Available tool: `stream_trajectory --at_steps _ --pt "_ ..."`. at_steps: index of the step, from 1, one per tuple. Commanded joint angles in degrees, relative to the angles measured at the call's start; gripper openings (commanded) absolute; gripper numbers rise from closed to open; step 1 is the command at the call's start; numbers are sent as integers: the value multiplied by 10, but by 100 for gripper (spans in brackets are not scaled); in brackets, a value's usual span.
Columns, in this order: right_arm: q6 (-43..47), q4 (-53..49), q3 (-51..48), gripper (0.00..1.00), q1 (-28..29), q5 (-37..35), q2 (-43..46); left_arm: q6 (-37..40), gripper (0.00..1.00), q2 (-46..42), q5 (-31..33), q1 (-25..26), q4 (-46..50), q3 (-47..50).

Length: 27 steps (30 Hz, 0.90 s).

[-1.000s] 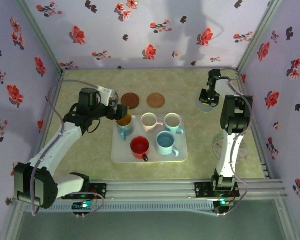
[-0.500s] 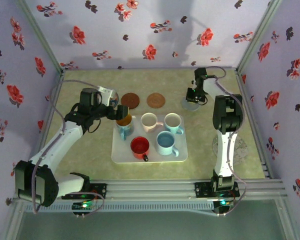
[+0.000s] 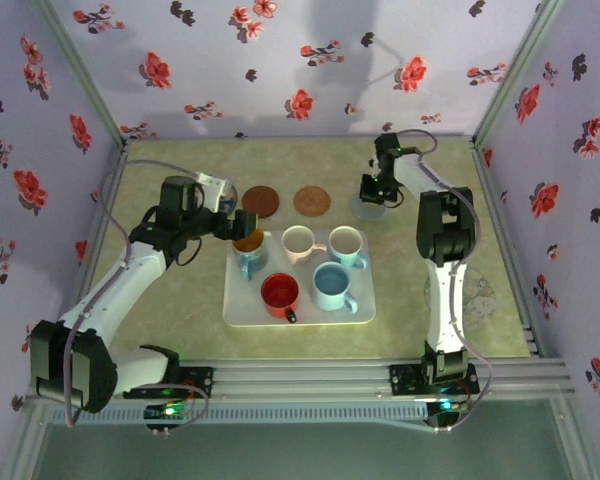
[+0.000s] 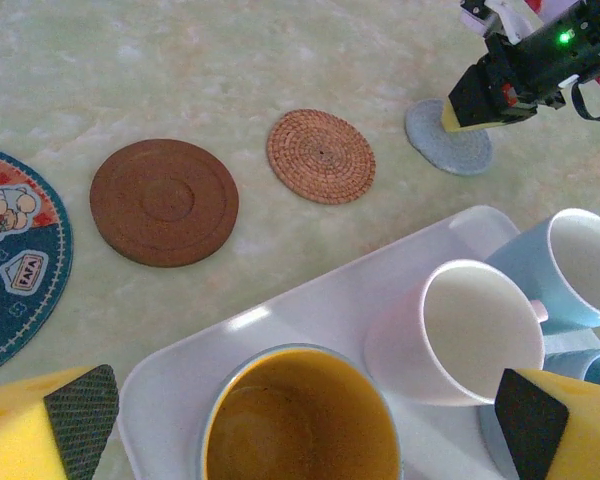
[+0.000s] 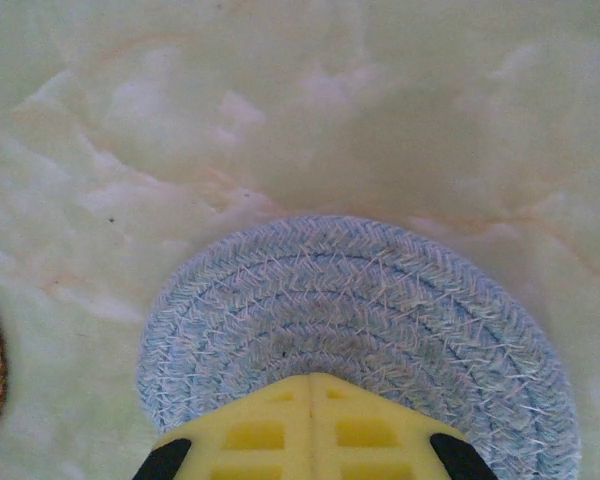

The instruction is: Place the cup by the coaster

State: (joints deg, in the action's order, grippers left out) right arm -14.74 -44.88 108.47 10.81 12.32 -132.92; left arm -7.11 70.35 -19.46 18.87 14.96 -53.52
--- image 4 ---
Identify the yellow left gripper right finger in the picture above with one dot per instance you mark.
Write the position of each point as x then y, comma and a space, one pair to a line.
580, 435

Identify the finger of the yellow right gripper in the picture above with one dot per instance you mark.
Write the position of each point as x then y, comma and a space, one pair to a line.
450, 125

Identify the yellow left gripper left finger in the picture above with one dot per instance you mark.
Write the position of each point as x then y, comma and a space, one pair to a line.
15, 435

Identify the pink cup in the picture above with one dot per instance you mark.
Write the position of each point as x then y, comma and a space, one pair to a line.
475, 325

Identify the light blue cup white inside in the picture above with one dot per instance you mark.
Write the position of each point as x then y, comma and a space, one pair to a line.
585, 265

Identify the floral cup with yellow inside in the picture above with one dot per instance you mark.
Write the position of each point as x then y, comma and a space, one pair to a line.
300, 425

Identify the blue woven round coaster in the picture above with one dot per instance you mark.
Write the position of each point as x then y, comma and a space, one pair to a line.
450, 152

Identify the tan rattan round coaster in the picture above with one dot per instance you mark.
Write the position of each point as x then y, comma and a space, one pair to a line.
321, 156

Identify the blue cartoon print coaster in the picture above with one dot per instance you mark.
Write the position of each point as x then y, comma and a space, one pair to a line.
15, 280

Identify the brown wooden round coaster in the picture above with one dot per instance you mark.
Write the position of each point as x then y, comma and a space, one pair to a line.
165, 202

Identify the white plastic tray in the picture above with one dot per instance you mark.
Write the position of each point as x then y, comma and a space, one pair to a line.
320, 310

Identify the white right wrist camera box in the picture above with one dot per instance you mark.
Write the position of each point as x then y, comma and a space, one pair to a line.
495, 17

